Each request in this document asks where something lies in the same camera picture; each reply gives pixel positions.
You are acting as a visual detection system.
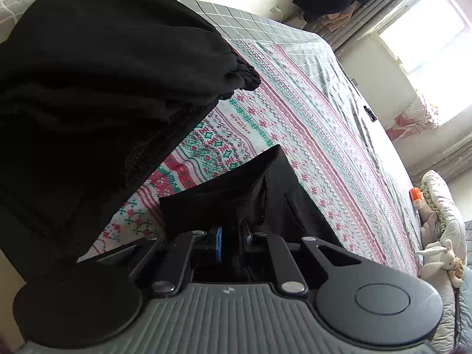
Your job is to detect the grey curtain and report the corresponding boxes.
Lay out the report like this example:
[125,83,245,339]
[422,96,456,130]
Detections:
[321,0,447,50]

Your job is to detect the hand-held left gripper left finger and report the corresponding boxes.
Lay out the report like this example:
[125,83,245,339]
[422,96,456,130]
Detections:
[76,226,224,296]

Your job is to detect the window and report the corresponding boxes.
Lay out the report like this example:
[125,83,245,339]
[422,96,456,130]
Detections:
[380,0,472,126]

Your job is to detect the pile of dark clothes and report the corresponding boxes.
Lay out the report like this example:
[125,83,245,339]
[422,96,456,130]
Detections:
[0,0,263,277]

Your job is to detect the grey bolster pillow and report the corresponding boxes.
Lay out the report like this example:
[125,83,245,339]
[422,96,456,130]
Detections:
[424,276,472,351]

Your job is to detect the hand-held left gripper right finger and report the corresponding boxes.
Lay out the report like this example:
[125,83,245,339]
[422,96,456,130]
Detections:
[239,221,364,297]

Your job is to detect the floral stuffed toy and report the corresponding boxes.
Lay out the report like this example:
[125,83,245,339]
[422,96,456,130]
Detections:
[447,256,464,287]

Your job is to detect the folded white quilt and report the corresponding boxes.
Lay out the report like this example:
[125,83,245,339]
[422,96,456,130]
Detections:
[420,170,467,251]

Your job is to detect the grey checked bed sheet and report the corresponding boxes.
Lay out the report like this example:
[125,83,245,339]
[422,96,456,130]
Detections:
[0,0,425,277]

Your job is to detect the white stuffed bunny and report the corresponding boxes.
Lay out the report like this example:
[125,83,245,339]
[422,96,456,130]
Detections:
[417,239,455,279]

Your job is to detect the black pants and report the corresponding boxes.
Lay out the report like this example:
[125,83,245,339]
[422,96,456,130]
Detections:
[158,144,345,284]

